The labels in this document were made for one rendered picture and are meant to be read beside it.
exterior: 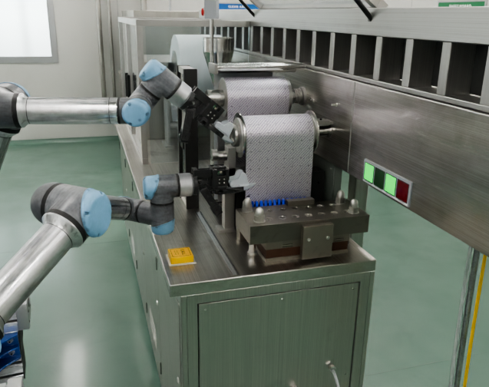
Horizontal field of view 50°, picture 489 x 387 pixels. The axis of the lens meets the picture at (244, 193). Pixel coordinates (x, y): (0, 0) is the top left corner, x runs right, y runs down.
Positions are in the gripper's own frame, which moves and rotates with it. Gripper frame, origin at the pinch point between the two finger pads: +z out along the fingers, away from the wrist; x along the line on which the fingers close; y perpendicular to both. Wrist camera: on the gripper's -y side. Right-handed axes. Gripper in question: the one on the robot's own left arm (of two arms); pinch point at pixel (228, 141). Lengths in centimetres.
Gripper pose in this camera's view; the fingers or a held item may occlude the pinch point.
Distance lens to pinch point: 174.2
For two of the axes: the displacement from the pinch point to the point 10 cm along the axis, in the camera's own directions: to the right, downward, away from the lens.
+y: 6.3, -7.7, -0.7
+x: -2.8, -3.1, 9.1
